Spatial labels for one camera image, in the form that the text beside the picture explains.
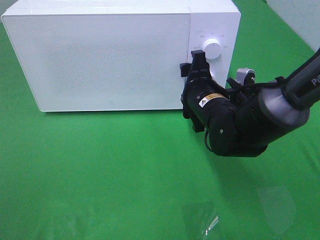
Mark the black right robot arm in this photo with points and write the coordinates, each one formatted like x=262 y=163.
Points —
x=242 y=120

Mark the clear tape patch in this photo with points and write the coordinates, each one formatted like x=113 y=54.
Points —
x=201 y=221

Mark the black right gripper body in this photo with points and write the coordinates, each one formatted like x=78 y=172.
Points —
x=206 y=103

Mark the white microwave knob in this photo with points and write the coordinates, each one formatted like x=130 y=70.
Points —
x=213 y=76
x=212 y=48

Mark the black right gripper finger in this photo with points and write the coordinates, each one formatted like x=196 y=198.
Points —
x=185 y=69
x=199 y=66

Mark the white microwave oven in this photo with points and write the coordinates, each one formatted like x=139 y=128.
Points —
x=207 y=19

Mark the white microwave door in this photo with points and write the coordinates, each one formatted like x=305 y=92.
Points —
x=101 y=62

